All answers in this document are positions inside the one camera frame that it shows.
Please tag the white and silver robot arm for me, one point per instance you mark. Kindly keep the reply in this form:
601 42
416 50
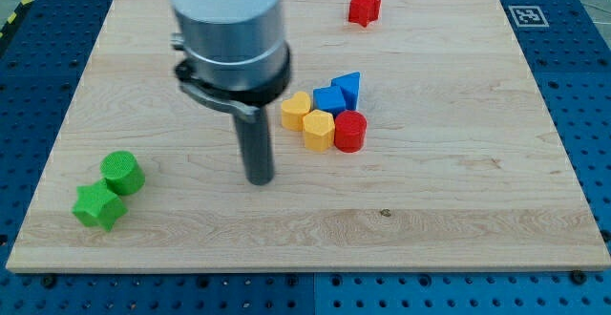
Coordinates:
236 56

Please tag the yellow hexagon block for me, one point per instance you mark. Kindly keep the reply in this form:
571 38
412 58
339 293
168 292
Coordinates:
318 130

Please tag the yellow heart block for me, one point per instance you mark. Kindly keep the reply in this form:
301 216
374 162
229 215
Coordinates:
293 111

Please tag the red cylinder block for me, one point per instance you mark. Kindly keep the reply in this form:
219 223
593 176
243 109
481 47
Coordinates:
350 131

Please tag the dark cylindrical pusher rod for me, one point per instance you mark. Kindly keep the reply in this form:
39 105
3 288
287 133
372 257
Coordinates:
256 148

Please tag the blue cube block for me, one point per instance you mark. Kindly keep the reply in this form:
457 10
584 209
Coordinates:
329 99

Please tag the blue triangle block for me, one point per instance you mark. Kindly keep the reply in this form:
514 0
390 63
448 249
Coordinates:
349 85

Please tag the red star block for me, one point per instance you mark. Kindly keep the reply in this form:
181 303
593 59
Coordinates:
363 12

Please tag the wooden board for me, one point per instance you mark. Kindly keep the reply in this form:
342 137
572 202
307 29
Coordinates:
462 167

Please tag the green cylinder block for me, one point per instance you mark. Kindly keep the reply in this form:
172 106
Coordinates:
122 173

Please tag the green star block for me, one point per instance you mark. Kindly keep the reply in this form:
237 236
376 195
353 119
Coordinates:
97 205

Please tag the white fiducial marker tag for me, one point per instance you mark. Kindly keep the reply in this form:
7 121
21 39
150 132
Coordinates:
528 16

